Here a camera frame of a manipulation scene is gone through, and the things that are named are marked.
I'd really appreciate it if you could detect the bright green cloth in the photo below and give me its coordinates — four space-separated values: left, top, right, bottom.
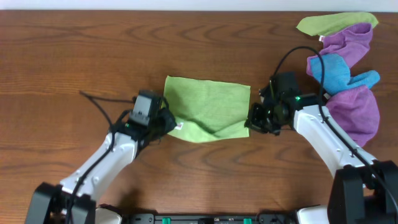
164 76 251 143

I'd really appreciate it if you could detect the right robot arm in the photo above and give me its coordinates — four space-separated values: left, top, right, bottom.
245 89 397 223

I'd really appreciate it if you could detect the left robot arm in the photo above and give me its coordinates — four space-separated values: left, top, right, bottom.
25 93 177 223

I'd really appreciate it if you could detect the blue cloth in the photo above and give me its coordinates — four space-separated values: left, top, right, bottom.
322 54 381 96

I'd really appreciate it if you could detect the lower purple cloth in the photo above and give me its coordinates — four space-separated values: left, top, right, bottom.
326 85 380 147

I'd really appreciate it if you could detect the purple cloth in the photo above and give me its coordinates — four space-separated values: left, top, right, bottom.
319 22 373 72
326 85 380 147

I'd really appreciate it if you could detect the olive green cloth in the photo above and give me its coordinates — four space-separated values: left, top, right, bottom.
296 12 379 36

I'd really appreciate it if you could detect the upper purple cloth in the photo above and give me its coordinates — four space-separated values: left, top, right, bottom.
319 22 373 72

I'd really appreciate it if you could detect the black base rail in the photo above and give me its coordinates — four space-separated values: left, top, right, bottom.
121 213 298 224

